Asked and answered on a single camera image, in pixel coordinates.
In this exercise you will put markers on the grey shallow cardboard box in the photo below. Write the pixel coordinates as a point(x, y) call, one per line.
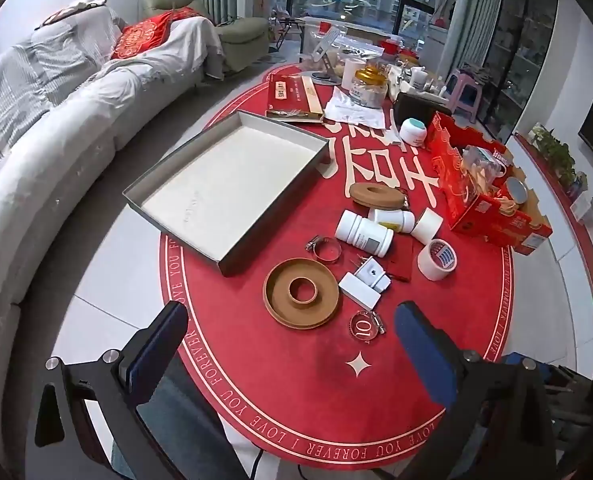
point(236, 170)

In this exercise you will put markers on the large white plastic bottle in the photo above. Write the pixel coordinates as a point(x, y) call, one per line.
point(361, 232)

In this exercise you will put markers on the round red table mat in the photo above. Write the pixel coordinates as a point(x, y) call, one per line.
point(301, 375)

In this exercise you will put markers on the round clear glass token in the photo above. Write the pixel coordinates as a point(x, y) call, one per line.
point(362, 329)

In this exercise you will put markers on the small white yellow-label bottle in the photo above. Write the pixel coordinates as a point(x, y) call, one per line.
point(394, 219)

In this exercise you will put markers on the white plug adapter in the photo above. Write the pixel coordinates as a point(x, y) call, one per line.
point(374, 272)

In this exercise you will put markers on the white paper cup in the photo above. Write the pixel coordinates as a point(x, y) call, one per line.
point(351, 72)

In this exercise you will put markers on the long red gift box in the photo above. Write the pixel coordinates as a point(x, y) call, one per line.
point(291, 95)

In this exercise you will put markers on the black pouch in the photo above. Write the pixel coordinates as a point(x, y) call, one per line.
point(416, 107)

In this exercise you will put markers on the glass jar gold lid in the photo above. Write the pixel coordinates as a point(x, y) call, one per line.
point(369, 90)

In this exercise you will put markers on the green potted plant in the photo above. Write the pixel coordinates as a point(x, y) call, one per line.
point(556, 152)

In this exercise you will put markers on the small red box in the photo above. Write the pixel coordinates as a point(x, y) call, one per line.
point(406, 257)

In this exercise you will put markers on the red carton box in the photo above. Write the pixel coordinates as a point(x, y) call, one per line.
point(476, 215)

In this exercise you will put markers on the pink plastic stool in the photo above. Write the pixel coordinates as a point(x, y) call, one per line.
point(464, 92)

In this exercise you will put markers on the blue-print white tape roll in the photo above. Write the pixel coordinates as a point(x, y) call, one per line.
point(426, 260)

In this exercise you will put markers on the grey covered sofa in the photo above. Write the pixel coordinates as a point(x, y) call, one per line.
point(51, 125)

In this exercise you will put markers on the small white box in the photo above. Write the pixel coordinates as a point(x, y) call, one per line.
point(359, 292)

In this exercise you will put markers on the white jar teal lid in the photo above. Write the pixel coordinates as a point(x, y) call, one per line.
point(412, 132)

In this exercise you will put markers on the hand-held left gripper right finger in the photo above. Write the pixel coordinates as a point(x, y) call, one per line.
point(421, 355)

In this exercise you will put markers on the red patterned cushion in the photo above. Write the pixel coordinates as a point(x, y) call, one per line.
point(144, 35)

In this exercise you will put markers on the crumpled white paper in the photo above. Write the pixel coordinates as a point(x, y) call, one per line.
point(351, 110)

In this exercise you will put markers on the green recliner armchair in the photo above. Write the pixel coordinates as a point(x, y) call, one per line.
point(241, 30)

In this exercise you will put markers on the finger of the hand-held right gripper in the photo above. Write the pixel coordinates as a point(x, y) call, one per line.
point(520, 362)

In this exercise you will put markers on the white side table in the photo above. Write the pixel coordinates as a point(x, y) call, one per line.
point(356, 27)

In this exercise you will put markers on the plain white tape roll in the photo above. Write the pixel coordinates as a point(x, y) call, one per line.
point(426, 225)

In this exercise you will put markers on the small metal clip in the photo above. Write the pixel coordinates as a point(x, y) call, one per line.
point(379, 322)

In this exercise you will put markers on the silver phone stand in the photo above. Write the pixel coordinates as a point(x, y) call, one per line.
point(326, 50)

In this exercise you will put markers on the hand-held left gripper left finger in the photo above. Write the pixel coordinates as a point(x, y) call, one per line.
point(154, 345)

